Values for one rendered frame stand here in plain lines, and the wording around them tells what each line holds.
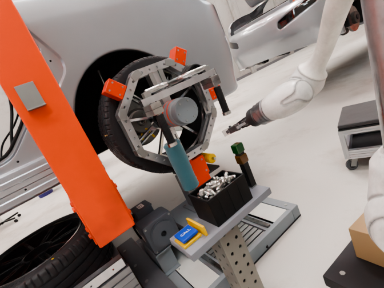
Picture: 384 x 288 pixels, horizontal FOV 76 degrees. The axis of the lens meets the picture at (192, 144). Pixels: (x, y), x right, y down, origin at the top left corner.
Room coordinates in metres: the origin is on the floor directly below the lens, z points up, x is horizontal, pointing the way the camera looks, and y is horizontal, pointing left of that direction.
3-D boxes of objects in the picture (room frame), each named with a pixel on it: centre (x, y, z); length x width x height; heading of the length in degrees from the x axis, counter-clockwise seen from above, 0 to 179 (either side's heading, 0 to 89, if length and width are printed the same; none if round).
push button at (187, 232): (0.82, 0.15, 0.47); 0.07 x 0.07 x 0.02; 28
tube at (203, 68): (1.28, -0.11, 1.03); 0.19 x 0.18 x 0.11; 28
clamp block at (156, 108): (1.08, 0.09, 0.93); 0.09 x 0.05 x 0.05; 28
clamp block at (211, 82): (1.24, -0.21, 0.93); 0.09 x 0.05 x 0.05; 28
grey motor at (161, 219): (1.33, 0.42, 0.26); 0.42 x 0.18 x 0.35; 28
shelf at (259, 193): (0.90, 0.00, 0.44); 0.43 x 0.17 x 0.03; 118
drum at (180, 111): (1.27, 0.01, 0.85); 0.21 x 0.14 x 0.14; 28
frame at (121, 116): (1.34, 0.04, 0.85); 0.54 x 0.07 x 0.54; 118
